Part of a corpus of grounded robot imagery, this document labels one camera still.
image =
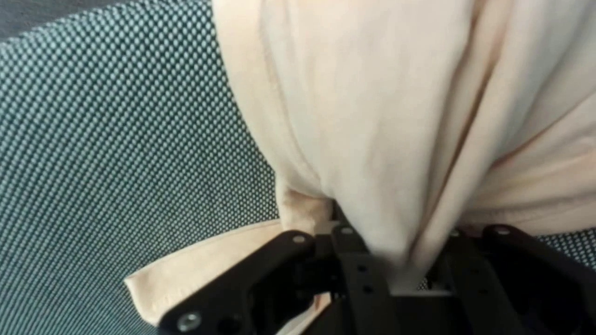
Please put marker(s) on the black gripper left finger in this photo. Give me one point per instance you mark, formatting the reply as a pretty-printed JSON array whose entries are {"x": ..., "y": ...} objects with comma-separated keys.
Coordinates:
[{"x": 346, "y": 291}]

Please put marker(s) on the beige cloth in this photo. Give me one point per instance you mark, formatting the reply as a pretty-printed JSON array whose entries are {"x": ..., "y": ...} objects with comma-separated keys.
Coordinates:
[{"x": 372, "y": 93}]

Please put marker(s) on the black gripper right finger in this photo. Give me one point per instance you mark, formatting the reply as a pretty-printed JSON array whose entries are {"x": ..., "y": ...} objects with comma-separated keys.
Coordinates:
[{"x": 495, "y": 291}]

